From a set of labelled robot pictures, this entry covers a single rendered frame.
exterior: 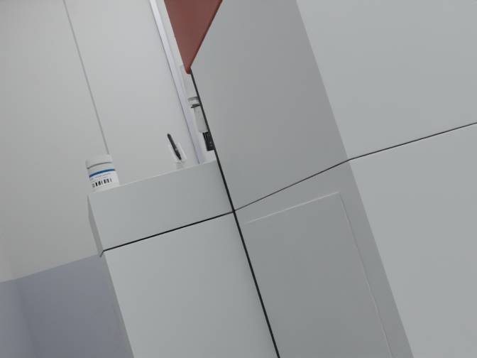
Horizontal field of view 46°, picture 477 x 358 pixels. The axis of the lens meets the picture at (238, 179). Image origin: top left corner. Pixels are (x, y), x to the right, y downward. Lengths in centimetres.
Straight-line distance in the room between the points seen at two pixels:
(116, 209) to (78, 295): 285
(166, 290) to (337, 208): 66
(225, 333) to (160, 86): 311
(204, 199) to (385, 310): 72
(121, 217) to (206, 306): 31
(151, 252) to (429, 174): 79
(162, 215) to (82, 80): 307
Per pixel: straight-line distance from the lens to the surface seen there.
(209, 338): 147
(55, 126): 439
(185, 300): 145
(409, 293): 86
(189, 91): 208
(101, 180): 149
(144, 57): 445
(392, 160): 86
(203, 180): 148
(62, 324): 430
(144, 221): 144
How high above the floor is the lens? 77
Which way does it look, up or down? 5 degrees up
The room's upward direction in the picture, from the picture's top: 17 degrees counter-clockwise
